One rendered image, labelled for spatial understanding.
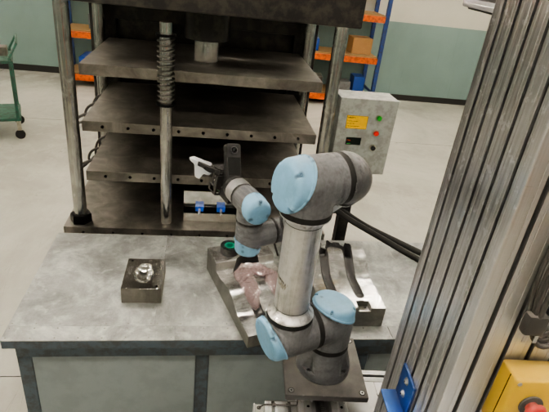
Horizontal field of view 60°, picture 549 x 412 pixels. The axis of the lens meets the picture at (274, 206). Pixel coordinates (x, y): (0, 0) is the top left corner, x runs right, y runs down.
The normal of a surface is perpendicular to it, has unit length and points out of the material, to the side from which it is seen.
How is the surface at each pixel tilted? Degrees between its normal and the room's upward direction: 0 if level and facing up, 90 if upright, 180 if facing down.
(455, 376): 90
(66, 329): 0
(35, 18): 90
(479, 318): 90
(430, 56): 90
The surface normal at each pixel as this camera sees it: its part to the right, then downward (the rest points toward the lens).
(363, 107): 0.11, 0.47
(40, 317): 0.11, -0.88
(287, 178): -0.85, 0.02
